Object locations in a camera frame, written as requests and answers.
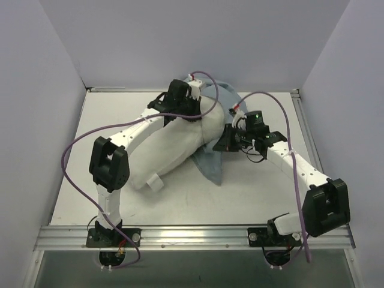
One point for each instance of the white pillow tag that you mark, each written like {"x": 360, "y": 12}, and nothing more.
{"x": 155, "y": 183}

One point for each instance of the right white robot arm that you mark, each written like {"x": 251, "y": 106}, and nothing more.
{"x": 323, "y": 202}

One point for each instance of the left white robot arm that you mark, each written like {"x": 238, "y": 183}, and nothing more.
{"x": 109, "y": 164}

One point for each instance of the blue-grey pillowcase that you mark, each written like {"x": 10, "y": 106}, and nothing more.
{"x": 219, "y": 97}

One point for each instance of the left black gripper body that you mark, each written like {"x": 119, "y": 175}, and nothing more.
{"x": 186, "y": 107}

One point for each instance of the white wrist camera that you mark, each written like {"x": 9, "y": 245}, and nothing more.
{"x": 196, "y": 86}
{"x": 239, "y": 117}

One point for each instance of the aluminium front rail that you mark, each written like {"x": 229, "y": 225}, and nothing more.
{"x": 179, "y": 238}

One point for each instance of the white pillow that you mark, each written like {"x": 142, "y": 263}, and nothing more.
{"x": 164, "y": 151}

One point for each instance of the aluminium back rail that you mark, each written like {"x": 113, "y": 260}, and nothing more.
{"x": 123, "y": 89}

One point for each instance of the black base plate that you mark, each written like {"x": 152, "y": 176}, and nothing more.
{"x": 264, "y": 237}
{"x": 132, "y": 237}

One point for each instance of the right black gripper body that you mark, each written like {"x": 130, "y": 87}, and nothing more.
{"x": 227, "y": 138}

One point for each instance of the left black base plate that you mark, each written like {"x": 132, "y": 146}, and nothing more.
{"x": 132, "y": 237}

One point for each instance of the aluminium rail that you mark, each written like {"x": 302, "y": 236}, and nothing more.
{"x": 123, "y": 89}
{"x": 319, "y": 140}
{"x": 179, "y": 238}

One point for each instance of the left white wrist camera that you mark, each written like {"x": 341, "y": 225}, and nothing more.
{"x": 196, "y": 86}

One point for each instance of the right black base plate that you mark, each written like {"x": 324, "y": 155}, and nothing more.
{"x": 264, "y": 237}

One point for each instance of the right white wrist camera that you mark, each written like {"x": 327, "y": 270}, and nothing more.
{"x": 239, "y": 117}

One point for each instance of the aluminium right side rail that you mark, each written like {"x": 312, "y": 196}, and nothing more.
{"x": 319, "y": 140}

